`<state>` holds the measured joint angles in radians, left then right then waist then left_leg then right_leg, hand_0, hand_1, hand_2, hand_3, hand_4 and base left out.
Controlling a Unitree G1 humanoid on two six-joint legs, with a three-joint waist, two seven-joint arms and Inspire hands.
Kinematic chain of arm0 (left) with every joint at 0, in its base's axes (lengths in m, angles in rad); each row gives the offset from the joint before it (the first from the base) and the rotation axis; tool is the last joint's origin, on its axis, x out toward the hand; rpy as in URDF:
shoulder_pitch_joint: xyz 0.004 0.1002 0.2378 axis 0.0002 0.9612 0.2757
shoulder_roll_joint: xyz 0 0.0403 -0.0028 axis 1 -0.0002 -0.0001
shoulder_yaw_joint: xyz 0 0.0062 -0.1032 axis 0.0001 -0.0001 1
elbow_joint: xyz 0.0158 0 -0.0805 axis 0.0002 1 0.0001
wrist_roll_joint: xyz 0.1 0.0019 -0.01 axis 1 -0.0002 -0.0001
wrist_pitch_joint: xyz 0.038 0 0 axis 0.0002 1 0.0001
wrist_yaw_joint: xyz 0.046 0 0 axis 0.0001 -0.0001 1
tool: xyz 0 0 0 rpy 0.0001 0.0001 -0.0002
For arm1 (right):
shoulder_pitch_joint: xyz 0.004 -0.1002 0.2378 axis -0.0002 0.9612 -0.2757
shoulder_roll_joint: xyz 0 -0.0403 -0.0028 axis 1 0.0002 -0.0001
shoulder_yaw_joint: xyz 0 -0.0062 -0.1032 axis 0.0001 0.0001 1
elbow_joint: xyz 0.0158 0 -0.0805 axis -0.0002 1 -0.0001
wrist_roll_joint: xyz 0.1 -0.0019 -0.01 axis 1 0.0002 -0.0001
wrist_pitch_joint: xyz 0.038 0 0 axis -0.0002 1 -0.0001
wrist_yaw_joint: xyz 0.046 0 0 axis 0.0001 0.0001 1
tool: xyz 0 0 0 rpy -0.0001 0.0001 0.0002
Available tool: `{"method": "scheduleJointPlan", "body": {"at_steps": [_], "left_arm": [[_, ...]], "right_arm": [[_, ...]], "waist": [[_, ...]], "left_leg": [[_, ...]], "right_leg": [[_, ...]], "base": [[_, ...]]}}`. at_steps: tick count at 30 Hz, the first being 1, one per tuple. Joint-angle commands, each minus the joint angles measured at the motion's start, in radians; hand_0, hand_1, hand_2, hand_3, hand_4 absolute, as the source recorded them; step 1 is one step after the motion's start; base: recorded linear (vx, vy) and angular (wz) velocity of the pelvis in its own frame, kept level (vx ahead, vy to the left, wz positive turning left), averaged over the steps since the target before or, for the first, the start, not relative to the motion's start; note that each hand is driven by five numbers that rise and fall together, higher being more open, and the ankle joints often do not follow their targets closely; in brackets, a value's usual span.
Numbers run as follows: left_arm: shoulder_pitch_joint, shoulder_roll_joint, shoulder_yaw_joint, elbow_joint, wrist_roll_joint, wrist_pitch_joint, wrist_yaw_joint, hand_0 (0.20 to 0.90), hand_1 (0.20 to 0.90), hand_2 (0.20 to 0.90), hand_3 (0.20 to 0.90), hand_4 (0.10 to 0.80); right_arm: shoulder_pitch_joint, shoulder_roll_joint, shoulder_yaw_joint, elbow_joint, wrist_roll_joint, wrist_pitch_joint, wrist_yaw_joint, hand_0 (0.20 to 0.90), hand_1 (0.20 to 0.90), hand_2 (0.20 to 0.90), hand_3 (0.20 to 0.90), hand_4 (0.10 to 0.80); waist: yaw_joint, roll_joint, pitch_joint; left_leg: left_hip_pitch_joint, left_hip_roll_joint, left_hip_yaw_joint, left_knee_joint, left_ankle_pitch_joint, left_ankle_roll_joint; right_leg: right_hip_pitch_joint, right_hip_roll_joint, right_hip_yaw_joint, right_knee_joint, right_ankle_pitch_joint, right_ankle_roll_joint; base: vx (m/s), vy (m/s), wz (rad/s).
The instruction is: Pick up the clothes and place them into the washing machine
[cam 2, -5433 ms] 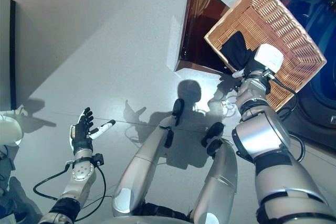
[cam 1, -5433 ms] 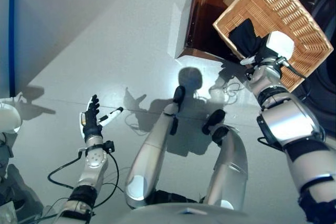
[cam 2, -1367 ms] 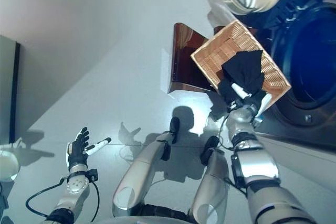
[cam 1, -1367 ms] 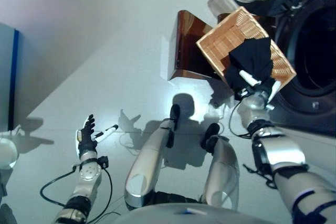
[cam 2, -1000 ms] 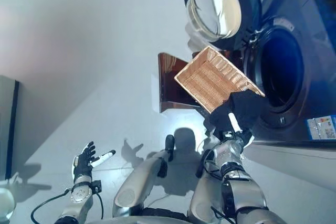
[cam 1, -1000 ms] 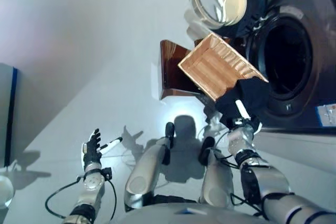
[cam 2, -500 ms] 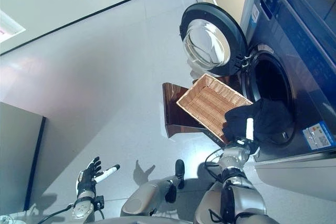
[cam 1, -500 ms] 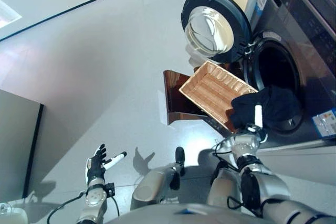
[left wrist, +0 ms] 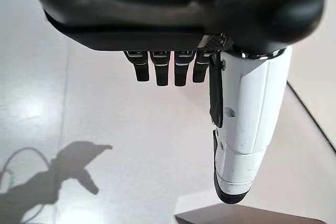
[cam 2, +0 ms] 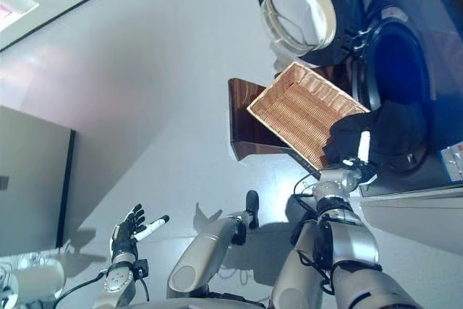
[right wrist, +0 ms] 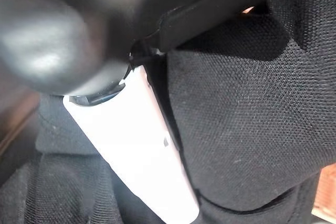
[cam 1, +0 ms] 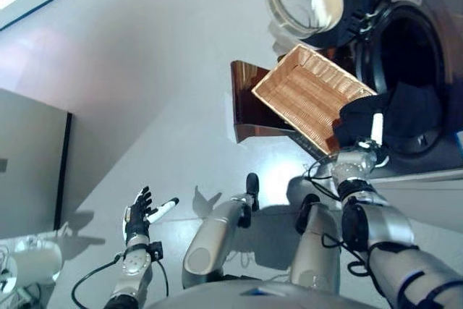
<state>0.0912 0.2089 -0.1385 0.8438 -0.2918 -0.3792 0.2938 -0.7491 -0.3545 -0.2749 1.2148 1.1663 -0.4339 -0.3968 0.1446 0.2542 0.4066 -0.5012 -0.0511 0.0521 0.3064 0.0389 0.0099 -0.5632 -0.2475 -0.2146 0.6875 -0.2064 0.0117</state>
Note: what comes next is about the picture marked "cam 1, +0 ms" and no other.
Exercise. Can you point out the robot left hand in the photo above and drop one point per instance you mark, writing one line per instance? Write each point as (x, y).
(135, 222)

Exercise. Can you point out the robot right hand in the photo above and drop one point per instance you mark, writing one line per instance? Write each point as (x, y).
(376, 142)

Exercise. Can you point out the large black garment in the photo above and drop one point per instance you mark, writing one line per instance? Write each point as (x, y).
(390, 117)

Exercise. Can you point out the robot right silver arm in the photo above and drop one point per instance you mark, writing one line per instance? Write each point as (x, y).
(380, 229)

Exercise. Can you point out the robot left silver arm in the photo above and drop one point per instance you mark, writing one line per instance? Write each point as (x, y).
(130, 273)

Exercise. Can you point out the grey front-load washing machine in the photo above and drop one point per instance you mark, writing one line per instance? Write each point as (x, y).
(416, 70)

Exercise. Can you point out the robot left silver leg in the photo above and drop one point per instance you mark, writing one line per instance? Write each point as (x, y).
(213, 240)

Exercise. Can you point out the robot silver leg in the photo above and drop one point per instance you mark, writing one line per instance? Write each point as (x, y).
(213, 240)
(314, 244)

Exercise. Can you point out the rectangular wicker basket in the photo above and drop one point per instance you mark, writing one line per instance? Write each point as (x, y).
(307, 99)

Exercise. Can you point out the white rounded object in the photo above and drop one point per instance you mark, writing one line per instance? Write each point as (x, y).
(32, 260)

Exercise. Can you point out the robot right silver leg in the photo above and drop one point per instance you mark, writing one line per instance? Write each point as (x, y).
(314, 244)

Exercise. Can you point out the grey cabinet panel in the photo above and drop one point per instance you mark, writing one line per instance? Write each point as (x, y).
(32, 160)

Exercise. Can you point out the robot grey torso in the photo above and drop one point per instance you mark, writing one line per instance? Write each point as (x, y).
(253, 292)

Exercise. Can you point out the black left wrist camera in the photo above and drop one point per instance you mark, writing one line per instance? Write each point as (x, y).
(156, 250)

